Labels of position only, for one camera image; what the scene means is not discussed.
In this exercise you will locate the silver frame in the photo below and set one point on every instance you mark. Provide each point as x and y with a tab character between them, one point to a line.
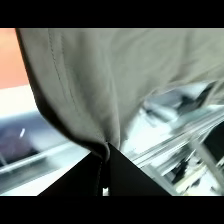
186	146

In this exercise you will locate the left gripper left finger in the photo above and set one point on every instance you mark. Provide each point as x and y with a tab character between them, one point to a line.
80	178

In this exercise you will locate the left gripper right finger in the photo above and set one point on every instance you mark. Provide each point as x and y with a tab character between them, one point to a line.
131	176

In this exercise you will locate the grey shirt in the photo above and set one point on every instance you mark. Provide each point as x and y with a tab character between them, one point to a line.
116	76

